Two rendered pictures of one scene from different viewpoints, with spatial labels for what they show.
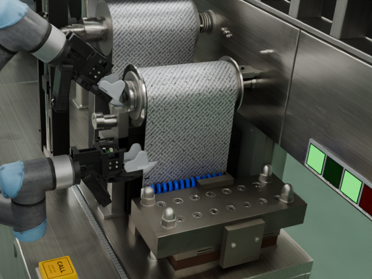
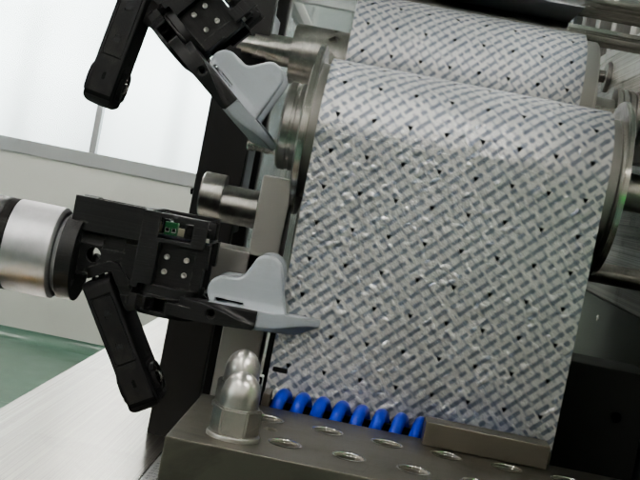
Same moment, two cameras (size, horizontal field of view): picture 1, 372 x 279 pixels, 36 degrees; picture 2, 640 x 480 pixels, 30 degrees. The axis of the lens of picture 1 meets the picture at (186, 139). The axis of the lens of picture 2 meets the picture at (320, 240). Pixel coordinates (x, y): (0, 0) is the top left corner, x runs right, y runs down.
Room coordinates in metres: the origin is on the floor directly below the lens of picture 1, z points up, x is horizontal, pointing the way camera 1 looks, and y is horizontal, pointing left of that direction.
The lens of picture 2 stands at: (0.39, -0.41, 1.21)
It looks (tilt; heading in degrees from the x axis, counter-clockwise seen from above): 3 degrees down; 31
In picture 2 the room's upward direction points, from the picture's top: 11 degrees clockwise
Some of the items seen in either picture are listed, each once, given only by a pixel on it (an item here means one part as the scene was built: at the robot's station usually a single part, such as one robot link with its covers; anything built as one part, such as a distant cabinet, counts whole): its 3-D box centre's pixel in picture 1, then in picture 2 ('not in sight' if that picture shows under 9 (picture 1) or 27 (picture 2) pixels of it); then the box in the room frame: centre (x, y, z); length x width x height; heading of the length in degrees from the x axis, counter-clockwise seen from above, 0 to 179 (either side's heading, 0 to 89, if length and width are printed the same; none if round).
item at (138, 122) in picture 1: (133, 95); (309, 130); (1.25, 0.13, 1.25); 0.15 x 0.01 x 0.15; 28
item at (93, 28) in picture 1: (92, 29); (320, 58); (1.46, 0.27, 1.33); 0.06 x 0.06 x 0.06; 28
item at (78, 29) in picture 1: (70, 30); (265, 48); (1.43, 0.32, 1.33); 0.06 x 0.03 x 0.03; 118
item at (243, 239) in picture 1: (242, 243); not in sight; (1.10, -0.15, 0.96); 0.10 x 0.03 x 0.11; 118
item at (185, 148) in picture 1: (187, 150); (426, 325); (1.26, -0.01, 1.11); 0.23 x 0.01 x 0.18; 118
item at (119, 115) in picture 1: (111, 163); (227, 342); (1.27, 0.18, 1.05); 0.06 x 0.05 x 0.31; 118
